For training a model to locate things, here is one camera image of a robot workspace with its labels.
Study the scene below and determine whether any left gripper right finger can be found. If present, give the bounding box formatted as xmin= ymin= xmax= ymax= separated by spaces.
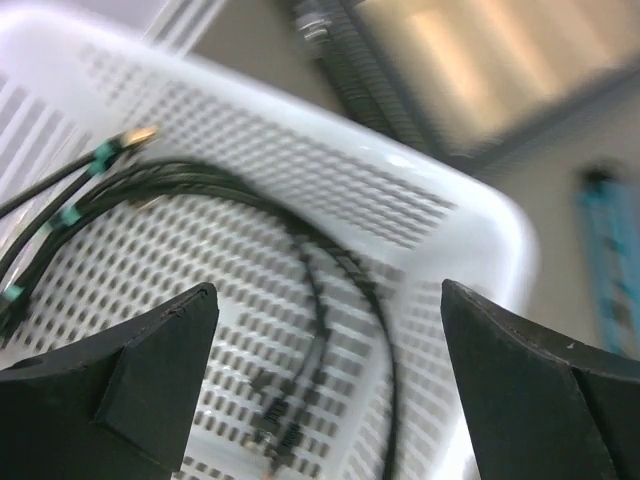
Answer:
xmin=441 ymin=280 xmax=639 ymax=479

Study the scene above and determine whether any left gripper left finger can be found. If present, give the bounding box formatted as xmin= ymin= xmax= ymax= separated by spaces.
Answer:
xmin=1 ymin=282 xmax=219 ymax=479

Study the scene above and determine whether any dark blue network switch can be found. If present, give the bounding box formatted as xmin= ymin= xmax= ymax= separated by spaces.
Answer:
xmin=576 ymin=165 xmax=639 ymax=359

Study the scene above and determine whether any white perforated plastic basket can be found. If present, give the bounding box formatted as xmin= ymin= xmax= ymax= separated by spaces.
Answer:
xmin=1 ymin=4 xmax=536 ymax=479

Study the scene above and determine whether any black compartment jewelry box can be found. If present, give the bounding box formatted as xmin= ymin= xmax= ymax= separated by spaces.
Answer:
xmin=287 ymin=1 xmax=639 ymax=169

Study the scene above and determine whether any black cable in basket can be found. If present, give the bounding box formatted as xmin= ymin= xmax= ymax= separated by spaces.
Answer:
xmin=0 ymin=124 xmax=401 ymax=480

